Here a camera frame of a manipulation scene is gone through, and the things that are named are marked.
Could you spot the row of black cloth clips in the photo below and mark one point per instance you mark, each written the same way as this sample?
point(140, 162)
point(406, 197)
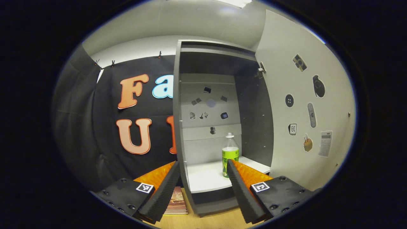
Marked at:
point(160, 54)

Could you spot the white cabinet shelf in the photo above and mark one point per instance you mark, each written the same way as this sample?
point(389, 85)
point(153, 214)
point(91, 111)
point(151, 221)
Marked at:
point(206, 175)

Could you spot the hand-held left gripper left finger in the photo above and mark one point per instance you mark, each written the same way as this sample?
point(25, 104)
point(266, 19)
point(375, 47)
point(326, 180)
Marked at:
point(165, 194)

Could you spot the metal cabinet hinge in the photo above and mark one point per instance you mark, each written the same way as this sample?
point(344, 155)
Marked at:
point(261, 70)

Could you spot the white cover book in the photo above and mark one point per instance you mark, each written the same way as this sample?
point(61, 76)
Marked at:
point(178, 210)

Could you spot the black backdrop cloth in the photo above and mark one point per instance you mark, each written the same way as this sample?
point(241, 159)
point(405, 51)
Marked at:
point(105, 127)

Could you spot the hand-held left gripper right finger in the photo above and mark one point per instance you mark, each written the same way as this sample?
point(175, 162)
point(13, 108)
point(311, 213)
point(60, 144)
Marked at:
point(238, 190)

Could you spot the green label plastic bottle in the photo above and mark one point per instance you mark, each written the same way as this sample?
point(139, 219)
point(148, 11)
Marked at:
point(229, 152)

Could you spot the brown cover book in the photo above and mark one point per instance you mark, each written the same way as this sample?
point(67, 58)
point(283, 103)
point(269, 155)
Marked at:
point(178, 197)

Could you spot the large ceiling panel light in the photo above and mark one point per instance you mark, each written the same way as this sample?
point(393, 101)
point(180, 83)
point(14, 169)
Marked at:
point(237, 3)

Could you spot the dark grey cabinet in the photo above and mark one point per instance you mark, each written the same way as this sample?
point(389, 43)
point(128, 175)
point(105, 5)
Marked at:
point(254, 121)

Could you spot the beige cabinet door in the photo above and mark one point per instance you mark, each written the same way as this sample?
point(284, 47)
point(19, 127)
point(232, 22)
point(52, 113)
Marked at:
point(334, 95)

